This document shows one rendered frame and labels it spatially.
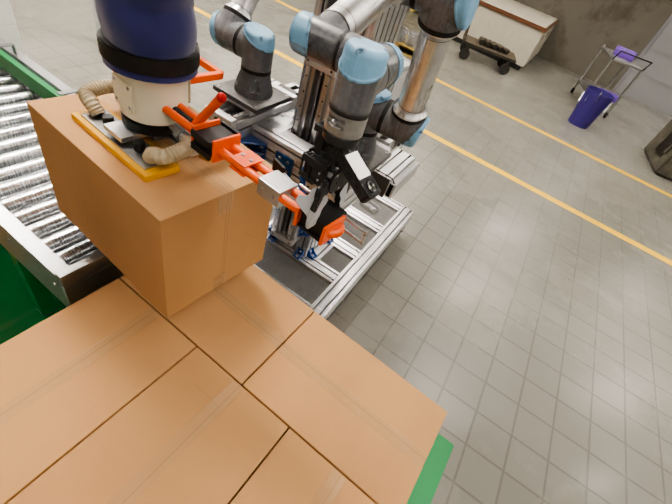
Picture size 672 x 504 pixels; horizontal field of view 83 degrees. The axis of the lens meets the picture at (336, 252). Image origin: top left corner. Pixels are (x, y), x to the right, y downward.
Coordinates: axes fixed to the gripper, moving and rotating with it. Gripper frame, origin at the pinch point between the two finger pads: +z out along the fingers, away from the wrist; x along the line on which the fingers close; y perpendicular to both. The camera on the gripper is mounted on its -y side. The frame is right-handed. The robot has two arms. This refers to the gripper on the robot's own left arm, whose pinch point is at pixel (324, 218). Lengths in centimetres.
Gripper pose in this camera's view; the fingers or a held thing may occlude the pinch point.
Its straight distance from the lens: 83.5
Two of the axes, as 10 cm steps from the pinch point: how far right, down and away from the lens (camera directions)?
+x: -5.9, 4.4, -6.7
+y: -7.6, -5.8, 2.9
